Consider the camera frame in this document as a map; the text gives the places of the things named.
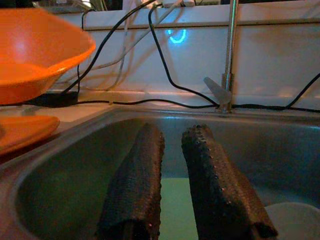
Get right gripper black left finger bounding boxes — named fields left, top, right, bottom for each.
left=96, top=122, right=166, bottom=240

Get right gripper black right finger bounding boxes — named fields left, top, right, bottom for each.
left=181, top=124, right=279, bottom=240

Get orange plastic plate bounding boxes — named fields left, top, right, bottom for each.
left=0, top=115, right=61, bottom=157

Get orange plastic bowl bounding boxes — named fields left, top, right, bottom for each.
left=0, top=7, right=97, bottom=106

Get green plate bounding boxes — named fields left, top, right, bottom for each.
left=159, top=176, right=201, bottom=240

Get stainless steel sink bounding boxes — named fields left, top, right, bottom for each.
left=0, top=104, right=320, bottom=240

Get grey dish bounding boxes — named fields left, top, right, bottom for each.
left=263, top=201, right=320, bottom=240

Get metal faucet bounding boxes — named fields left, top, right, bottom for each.
left=202, top=0, right=240, bottom=115

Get long black cable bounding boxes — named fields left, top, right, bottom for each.
left=77, top=98, right=320, bottom=113

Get thin black cable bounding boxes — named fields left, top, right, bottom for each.
left=61, top=0, right=157, bottom=95
left=148, top=4, right=220, bottom=107

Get white cable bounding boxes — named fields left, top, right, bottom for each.
left=82, top=2, right=186, bottom=72

